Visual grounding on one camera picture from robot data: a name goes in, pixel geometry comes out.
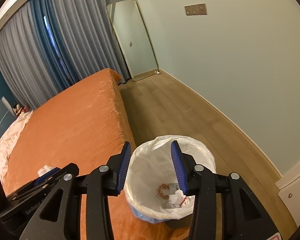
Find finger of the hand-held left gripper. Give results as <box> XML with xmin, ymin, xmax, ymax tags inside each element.
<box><xmin>44</xmin><ymin>163</ymin><xmax>80</xmax><ymax>188</ymax></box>
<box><xmin>34</xmin><ymin>167</ymin><xmax>62</xmax><ymax>187</ymax></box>

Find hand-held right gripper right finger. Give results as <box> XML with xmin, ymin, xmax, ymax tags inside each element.
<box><xmin>170</xmin><ymin>140</ymin><xmax>278</xmax><ymax>240</ymax></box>

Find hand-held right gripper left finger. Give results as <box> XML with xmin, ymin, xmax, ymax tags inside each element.
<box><xmin>19</xmin><ymin>141</ymin><xmax>132</xmax><ymax>240</ymax></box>

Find trash bin with white liner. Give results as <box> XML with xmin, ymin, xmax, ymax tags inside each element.
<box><xmin>124</xmin><ymin>135</ymin><xmax>217</xmax><ymax>227</ymax></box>

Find brown food scraps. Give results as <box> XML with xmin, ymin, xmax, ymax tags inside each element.
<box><xmin>155</xmin><ymin>183</ymin><xmax>171</xmax><ymax>198</ymax></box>

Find white tissue with red marks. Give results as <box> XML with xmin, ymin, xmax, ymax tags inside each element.
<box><xmin>166</xmin><ymin>189</ymin><xmax>194</xmax><ymax>208</ymax></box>

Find orange bed blanket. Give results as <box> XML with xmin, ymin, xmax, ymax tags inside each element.
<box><xmin>1</xmin><ymin>67</ymin><xmax>198</xmax><ymax>240</ymax></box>

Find pink white glossy quilt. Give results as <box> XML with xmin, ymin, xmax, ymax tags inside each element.
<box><xmin>0</xmin><ymin>111</ymin><xmax>33</xmax><ymax>178</ymax></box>

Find red white bedside clutter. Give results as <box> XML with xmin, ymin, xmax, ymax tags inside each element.
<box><xmin>12</xmin><ymin>105</ymin><xmax>28</xmax><ymax>117</ymax></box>

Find grey blue padded headboard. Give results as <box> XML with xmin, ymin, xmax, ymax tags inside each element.
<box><xmin>0</xmin><ymin>97</ymin><xmax>15</xmax><ymax>136</ymax></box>

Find white panelled door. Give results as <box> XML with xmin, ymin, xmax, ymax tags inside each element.
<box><xmin>276</xmin><ymin>155</ymin><xmax>300</xmax><ymax>228</ymax></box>

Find blue curtain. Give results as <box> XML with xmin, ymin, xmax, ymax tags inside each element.
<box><xmin>27</xmin><ymin>0</ymin><xmax>75</xmax><ymax>90</ymax></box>

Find standing floor mirror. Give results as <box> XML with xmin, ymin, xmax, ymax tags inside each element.
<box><xmin>106</xmin><ymin>0</ymin><xmax>160</xmax><ymax>82</ymax></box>

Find grey pleated curtain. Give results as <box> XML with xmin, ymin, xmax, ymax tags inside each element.
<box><xmin>0</xmin><ymin>0</ymin><xmax>134</xmax><ymax>110</ymax></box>

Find brown wall switch panel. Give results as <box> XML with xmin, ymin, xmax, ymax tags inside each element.
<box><xmin>184</xmin><ymin>3</ymin><xmax>207</xmax><ymax>16</ymax></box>

